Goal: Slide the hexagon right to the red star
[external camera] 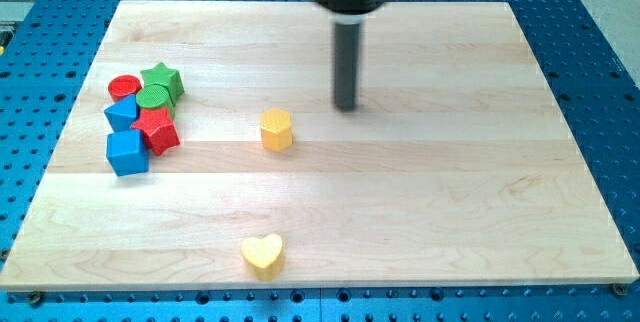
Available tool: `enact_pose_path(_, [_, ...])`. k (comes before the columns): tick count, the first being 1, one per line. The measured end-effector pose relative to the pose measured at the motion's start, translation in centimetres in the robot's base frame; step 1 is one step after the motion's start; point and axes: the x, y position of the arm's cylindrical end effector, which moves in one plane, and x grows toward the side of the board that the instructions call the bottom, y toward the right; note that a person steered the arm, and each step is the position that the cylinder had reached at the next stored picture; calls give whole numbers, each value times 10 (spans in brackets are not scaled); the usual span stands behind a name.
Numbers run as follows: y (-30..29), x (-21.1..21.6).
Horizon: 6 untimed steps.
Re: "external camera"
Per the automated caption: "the yellow hexagon block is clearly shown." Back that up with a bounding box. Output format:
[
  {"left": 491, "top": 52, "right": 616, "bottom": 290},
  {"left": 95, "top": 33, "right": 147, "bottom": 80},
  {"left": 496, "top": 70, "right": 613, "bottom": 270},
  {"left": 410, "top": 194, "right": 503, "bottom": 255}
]
[{"left": 259, "top": 108, "right": 293, "bottom": 151}]

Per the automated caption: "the red star block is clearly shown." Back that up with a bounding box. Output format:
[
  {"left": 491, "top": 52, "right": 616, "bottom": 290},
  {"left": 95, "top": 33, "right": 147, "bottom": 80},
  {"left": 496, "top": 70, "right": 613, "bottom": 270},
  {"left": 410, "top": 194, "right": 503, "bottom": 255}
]
[{"left": 131, "top": 107, "right": 180, "bottom": 156}]

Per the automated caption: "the green star block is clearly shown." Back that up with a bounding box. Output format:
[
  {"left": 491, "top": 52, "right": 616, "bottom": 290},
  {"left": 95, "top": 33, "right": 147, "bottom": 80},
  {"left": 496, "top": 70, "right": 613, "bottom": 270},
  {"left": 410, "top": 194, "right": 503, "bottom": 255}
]
[{"left": 140, "top": 62, "right": 185, "bottom": 105}]

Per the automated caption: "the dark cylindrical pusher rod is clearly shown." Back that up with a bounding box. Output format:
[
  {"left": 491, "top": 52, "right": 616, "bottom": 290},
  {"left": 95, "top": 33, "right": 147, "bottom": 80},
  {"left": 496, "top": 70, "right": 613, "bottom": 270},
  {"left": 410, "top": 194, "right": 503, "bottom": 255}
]
[{"left": 333, "top": 14, "right": 362, "bottom": 111}]

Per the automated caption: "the yellow heart block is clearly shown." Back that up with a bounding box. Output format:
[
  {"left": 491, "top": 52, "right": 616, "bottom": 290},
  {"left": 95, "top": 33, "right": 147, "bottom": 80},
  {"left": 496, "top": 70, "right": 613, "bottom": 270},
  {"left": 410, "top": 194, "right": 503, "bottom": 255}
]
[{"left": 241, "top": 234, "right": 284, "bottom": 282}]

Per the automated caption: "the light wooden board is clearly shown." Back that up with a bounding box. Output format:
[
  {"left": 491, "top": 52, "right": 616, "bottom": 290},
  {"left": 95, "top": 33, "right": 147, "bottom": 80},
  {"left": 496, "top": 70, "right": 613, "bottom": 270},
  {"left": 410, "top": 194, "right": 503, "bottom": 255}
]
[{"left": 1, "top": 0, "right": 638, "bottom": 291}]

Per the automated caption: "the green cylinder block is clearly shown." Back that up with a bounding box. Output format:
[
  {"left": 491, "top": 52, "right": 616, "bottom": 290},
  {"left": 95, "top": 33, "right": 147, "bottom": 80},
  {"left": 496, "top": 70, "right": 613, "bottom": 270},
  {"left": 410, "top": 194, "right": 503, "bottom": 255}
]
[{"left": 136, "top": 84, "right": 175, "bottom": 119}]

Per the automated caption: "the blue cube block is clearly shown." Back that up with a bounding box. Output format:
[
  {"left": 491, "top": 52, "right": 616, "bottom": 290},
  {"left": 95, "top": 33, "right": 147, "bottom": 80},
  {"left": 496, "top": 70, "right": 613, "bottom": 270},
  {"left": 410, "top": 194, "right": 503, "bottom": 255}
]
[{"left": 106, "top": 130, "right": 149, "bottom": 177}]

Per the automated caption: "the blue triangle block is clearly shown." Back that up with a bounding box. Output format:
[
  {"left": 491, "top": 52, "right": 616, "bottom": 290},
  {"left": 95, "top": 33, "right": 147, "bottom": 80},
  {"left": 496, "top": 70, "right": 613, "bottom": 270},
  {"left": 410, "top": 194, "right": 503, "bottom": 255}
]
[{"left": 104, "top": 95, "right": 139, "bottom": 132}]

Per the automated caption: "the red cylinder block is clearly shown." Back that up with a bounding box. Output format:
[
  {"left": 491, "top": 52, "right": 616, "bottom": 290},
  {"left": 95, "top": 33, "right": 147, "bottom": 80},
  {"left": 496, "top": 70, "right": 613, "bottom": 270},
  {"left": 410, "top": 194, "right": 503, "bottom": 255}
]
[{"left": 107, "top": 75, "right": 142, "bottom": 102}]

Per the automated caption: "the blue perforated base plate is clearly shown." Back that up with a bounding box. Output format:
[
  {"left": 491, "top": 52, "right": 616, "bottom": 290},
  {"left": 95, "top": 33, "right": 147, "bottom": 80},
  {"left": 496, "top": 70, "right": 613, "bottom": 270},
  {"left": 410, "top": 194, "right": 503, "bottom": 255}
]
[{"left": 1, "top": 0, "right": 639, "bottom": 321}]

